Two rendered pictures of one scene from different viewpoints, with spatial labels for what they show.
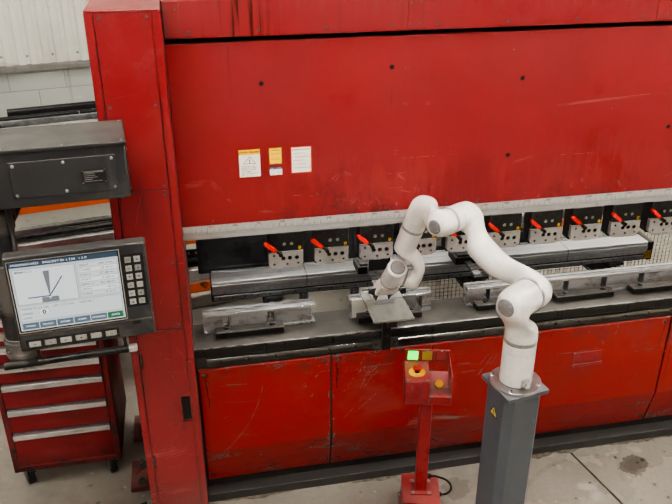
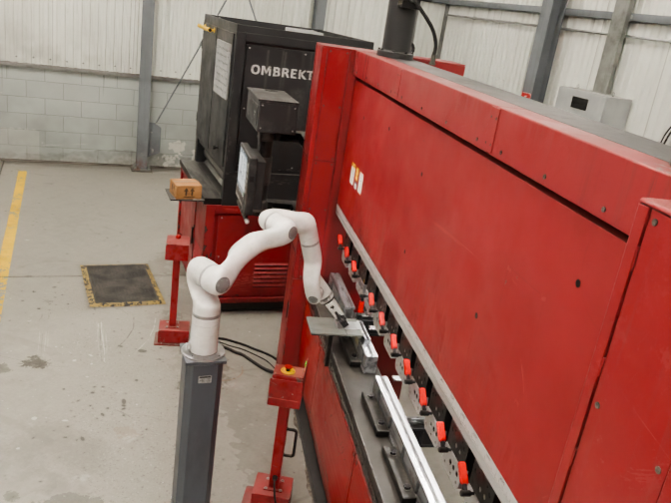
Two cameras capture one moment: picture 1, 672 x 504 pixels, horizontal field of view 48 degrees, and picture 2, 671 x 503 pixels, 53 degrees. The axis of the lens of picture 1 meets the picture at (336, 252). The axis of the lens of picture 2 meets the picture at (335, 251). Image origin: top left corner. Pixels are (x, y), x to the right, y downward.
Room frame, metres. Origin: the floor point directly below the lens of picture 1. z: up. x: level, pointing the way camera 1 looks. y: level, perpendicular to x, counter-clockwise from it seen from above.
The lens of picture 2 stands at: (2.80, -3.33, 2.49)
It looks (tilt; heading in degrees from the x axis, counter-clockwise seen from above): 19 degrees down; 89
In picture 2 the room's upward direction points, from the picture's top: 9 degrees clockwise
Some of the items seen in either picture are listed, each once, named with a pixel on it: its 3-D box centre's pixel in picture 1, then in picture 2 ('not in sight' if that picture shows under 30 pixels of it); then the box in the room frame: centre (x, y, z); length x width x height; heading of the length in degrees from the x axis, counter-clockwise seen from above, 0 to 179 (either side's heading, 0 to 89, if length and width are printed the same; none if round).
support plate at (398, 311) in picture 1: (386, 305); (334, 326); (2.92, -0.22, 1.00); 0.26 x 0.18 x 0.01; 12
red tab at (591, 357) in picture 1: (587, 358); not in sight; (3.11, -1.23, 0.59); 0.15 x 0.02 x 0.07; 102
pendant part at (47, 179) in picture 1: (63, 253); (265, 161); (2.36, 0.94, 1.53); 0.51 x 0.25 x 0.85; 106
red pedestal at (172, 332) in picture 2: not in sight; (175, 288); (1.78, 1.23, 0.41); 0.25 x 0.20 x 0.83; 12
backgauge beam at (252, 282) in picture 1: (439, 264); not in sight; (3.44, -0.53, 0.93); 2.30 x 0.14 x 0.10; 102
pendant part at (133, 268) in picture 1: (82, 290); (251, 178); (2.29, 0.87, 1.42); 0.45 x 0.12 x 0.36; 106
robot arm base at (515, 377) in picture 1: (517, 361); (205, 332); (2.35, -0.67, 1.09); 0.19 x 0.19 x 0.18
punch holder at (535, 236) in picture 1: (542, 223); (412, 358); (3.22, -0.95, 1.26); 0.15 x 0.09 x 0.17; 102
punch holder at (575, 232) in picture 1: (582, 220); (427, 385); (3.26, -1.15, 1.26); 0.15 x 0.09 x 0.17; 102
